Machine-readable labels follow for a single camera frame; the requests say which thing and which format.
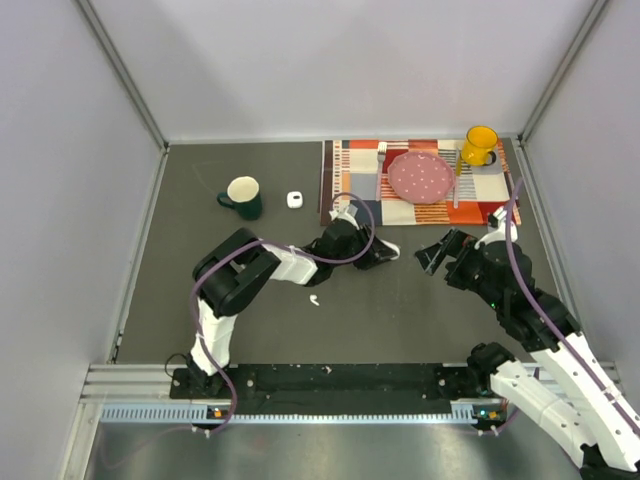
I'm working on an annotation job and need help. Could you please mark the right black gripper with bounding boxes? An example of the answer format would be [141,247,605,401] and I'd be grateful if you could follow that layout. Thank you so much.
[414,226,505,309]

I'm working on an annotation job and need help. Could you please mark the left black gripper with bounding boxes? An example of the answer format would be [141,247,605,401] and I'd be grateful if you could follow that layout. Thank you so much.
[331,222,396,270]

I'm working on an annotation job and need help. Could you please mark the white oval charging case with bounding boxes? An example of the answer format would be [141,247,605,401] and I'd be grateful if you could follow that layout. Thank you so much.
[386,243,401,261]

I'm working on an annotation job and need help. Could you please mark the small white earbud case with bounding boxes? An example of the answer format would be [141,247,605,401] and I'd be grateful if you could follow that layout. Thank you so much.
[286,191,304,210]

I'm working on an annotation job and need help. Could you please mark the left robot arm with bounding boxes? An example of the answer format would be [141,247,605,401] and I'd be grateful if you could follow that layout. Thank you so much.
[188,218,400,397]

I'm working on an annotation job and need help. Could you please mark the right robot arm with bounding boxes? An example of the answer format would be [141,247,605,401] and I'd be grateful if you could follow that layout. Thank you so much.
[415,229,639,479]

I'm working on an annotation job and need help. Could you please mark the pink polka dot plate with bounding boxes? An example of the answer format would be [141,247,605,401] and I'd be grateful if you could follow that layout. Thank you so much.
[387,151,455,204]

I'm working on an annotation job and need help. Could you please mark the colourful patchwork placemat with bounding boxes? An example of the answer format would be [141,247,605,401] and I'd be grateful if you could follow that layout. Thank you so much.
[318,139,513,226]

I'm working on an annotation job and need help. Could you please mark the yellow mug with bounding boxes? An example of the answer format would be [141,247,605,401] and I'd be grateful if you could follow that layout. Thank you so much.
[460,125,499,167]

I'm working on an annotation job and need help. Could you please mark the dark green mug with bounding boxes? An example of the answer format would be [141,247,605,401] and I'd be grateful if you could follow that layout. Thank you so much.
[216,176,263,221]

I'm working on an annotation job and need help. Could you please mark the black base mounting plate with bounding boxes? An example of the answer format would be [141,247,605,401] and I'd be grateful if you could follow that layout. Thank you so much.
[169,362,529,416]

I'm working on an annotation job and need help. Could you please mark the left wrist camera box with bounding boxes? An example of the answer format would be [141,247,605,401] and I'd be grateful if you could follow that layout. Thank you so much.
[329,204,359,228]

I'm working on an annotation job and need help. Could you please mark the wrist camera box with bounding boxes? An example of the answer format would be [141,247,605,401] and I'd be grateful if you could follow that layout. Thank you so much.
[329,204,359,228]
[484,206,518,244]

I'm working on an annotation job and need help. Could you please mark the pink handled knife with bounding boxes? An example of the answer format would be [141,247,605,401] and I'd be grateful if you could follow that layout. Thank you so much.
[453,177,460,209]

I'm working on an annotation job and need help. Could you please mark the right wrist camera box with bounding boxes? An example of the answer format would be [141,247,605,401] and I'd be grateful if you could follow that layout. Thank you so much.
[484,206,518,244]

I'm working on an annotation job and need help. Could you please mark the pink handled fork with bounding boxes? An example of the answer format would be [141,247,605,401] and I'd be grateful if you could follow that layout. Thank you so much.
[375,141,387,201]

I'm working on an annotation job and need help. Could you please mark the grey slotted cable duct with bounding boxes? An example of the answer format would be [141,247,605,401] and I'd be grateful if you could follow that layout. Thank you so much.
[99,401,484,425]

